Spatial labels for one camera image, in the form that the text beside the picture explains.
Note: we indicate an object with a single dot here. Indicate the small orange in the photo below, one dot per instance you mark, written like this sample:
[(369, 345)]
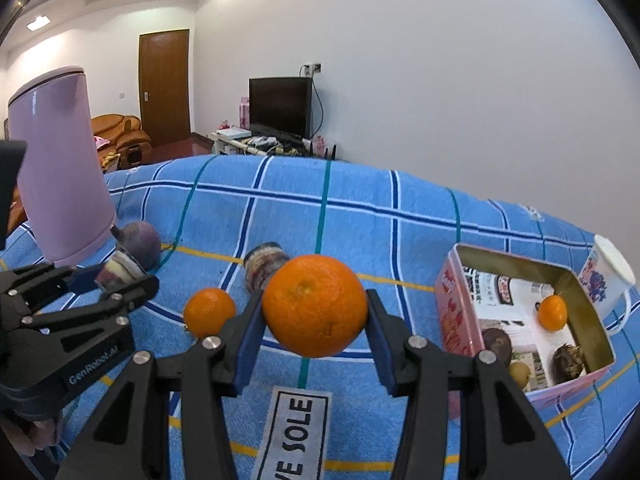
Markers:
[(552, 312), (207, 312)]

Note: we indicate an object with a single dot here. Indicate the blue plaid blanket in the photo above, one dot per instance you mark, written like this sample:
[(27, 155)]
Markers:
[(400, 240)]

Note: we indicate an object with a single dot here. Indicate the dark spiky fruit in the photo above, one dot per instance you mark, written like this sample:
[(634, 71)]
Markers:
[(567, 362)]

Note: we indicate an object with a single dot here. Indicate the brown fruit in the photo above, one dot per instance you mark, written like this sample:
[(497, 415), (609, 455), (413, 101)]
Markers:
[(496, 346)]

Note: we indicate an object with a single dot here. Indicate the brown wooden door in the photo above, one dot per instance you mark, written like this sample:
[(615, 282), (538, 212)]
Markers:
[(165, 90)]

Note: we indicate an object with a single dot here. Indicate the black flat television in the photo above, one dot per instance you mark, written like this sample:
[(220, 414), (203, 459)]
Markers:
[(280, 107)]

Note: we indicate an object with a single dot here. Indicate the small white cloth label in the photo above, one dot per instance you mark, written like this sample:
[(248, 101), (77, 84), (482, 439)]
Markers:
[(531, 212)]

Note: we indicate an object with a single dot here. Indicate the small yellow fruit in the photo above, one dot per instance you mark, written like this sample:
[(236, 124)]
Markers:
[(520, 374)]

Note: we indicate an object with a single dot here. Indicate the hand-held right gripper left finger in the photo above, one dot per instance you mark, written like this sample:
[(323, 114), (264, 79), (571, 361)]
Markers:
[(247, 345)]

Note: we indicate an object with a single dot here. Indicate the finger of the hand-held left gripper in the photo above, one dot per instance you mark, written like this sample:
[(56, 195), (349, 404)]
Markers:
[(82, 280), (135, 290)]

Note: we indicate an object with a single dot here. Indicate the round purple fruit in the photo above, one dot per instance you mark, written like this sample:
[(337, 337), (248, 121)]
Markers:
[(145, 242)]

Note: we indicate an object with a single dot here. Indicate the wall power socket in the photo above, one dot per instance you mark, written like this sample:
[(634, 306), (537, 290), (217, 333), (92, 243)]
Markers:
[(310, 68)]

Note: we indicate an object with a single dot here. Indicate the large white cloth label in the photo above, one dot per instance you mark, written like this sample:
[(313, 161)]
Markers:
[(290, 435)]

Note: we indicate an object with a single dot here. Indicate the black router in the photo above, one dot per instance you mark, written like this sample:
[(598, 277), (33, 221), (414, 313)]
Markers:
[(329, 152)]

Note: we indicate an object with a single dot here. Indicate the pink metal tin box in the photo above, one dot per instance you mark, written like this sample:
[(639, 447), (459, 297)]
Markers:
[(452, 320)]

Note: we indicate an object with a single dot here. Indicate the orange leather sofa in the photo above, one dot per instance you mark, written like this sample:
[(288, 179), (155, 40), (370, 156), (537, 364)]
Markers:
[(17, 210)]

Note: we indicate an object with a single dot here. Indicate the white printed paper sheet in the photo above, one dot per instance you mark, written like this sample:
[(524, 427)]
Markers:
[(515, 300)]

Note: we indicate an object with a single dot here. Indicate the pink flower box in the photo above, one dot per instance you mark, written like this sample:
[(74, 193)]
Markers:
[(319, 143)]

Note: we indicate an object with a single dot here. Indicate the pink paper bag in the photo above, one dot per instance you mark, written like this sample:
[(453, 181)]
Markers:
[(244, 112)]

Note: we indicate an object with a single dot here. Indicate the person's left hand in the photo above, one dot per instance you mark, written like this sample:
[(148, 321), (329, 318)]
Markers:
[(30, 437)]

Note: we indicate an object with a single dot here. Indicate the flat white box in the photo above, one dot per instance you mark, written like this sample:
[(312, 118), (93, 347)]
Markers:
[(232, 133)]

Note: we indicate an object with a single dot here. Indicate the purple electric kettle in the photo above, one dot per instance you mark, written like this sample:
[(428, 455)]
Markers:
[(60, 160)]

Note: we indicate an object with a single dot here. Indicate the orange leather armchair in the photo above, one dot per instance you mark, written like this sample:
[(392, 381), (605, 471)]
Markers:
[(125, 132)]

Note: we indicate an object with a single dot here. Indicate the white mug blue floral print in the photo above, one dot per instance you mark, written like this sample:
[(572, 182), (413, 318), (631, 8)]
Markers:
[(607, 280)]

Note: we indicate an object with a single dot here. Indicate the square ceiling light panel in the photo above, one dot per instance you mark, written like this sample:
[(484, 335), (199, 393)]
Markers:
[(38, 22)]

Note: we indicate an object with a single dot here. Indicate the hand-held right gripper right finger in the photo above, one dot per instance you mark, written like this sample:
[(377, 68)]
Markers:
[(381, 345)]

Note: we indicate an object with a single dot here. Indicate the large orange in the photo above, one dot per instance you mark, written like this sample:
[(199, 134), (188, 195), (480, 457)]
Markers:
[(315, 305)]

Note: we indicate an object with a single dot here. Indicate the low television stand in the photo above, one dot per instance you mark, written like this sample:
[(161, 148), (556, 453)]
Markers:
[(222, 146)]

